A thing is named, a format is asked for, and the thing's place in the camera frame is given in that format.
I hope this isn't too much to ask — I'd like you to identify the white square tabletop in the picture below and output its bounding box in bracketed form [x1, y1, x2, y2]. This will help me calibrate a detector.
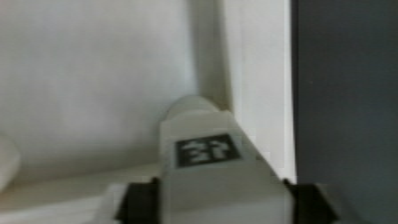
[0, 0, 296, 224]

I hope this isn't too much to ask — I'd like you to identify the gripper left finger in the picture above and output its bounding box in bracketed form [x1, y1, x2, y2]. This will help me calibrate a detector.
[113, 178, 159, 224]

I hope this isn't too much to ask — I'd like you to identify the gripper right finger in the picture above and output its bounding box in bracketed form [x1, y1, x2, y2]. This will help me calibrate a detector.
[282, 179, 339, 224]

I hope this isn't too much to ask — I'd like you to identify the white leg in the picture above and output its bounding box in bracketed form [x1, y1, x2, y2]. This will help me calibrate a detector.
[159, 96, 294, 224]

